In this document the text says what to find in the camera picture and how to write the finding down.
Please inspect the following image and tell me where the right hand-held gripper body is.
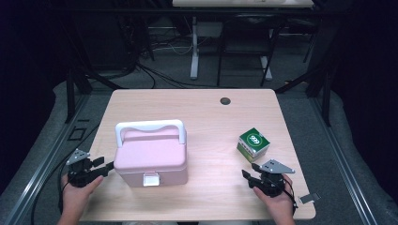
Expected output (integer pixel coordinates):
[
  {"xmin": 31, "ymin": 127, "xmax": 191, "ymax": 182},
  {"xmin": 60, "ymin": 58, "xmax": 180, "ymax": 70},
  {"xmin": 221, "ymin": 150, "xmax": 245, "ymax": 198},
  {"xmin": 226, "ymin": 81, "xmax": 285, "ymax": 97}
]
[{"xmin": 249, "ymin": 158, "xmax": 296, "ymax": 198}]

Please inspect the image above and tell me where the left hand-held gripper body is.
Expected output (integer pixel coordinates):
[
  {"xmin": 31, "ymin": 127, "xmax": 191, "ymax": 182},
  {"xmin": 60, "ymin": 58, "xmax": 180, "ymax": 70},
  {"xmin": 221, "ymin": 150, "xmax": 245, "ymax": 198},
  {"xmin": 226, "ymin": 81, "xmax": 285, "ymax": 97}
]
[{"xmin": 65, "ymin": 148, "xmax": 106, "ymax": 188}]

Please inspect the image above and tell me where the green and white cube box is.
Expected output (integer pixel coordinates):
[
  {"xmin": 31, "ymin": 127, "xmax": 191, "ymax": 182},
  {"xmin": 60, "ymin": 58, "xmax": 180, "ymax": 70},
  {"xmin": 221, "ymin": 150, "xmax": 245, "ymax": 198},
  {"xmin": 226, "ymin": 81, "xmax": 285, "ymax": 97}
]
[{"xmin": 237, "ymin": 127, "xmax": 271, "ymax": 163}]

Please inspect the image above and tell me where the pink storage box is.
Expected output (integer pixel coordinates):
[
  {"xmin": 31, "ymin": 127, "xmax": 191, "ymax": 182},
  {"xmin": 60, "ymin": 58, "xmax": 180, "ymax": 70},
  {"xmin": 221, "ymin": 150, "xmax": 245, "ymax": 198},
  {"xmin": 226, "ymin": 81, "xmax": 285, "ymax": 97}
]
[{"xmin": 113, "ymin": 119, "xmax": 190, "ymax": 188}]

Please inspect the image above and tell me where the person's left hand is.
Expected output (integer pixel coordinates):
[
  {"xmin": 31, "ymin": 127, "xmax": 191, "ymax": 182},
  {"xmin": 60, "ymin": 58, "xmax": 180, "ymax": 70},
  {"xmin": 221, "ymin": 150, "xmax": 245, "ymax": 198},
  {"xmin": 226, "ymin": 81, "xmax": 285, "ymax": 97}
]
[{"xmin": 60, "ymin": 173, "xmax": 104, "ymax": 217}]

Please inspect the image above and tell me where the person's right hand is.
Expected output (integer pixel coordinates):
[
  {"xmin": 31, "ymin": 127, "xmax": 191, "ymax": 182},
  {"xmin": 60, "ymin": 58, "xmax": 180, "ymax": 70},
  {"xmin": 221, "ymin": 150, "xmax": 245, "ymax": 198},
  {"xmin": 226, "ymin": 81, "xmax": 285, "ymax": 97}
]
[{"xmin": 253, "ymin": 174, "xmax": 297, "ymax": 217}]

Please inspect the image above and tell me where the black metal stand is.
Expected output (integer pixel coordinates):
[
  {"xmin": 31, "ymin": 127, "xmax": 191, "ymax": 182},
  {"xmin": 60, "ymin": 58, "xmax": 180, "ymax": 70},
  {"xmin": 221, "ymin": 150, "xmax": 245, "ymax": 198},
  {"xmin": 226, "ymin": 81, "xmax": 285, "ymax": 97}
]
[
  {"xmin": 275, "ymin": 6, "xmax": 333, "ymax": 128},
  {"xmin": 60, "ymin": 18, "xmax": 123, "ymax": 125}
]

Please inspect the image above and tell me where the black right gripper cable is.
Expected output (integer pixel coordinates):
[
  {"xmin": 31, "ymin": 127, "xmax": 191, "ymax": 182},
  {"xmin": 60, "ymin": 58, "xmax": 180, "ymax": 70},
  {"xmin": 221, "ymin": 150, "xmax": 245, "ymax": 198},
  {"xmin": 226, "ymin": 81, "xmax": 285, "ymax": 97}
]
[{"xmin": 283, "ymin": 178, "xmax": 299, "ymax": 217}]

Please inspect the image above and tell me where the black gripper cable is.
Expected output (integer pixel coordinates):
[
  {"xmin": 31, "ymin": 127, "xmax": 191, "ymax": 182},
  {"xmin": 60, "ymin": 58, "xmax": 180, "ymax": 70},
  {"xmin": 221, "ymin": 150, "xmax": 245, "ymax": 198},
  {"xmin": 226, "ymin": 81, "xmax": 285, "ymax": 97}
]
[
  {"xmin": 30, "ymin": 125, "xmax": 101, "ymax": 225},
  {"xmin": 283, "ymin": 178, "xmax": 299, "ymax": 217}
]

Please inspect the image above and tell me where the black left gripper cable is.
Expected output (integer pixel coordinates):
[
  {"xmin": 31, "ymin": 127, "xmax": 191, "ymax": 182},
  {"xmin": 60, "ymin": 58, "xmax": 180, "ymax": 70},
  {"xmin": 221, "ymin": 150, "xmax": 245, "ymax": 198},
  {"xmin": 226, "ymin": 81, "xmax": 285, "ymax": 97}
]
[{"xmin": 30, "ymin": 125, "xmax": 101, "ymax": 225}]

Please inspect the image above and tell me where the black square frame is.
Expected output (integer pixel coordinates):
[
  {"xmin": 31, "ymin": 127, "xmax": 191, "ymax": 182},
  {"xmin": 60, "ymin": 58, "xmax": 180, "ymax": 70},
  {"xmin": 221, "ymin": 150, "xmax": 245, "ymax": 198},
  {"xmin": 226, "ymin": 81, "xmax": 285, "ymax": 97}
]
[{"xmin": 67, "ymin": 126, "xmax": 87, "ymax": 142}]

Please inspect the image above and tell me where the aluminium rail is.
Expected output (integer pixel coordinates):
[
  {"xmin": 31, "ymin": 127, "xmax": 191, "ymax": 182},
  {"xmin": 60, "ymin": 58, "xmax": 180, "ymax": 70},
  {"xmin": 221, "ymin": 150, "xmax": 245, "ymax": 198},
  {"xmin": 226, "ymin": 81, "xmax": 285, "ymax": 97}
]
[
  {"xmin": 309, "ymin": 96, "xmax": 380, "ymax": 225},
  {"xmin": 3, "ymin": 93, "xmax": 91, "ymax": 225}
]

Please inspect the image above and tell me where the bundle of floor cables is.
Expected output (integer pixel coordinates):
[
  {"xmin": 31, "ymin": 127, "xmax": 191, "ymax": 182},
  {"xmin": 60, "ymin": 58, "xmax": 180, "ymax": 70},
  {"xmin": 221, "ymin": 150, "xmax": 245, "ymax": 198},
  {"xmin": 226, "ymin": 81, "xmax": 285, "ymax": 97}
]
[{"xmin": 118, "ymin": 15, "xmax": 220, "ymax": 90}]

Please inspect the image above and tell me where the black metal chair frame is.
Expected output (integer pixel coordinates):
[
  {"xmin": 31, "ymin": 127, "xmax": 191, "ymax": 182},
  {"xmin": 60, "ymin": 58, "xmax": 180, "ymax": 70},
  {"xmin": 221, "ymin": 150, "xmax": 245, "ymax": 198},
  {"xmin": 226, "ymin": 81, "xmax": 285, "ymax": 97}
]
[{"xmin": 216, "ymin": 14, "xmax": 286, "ymax": 88}]

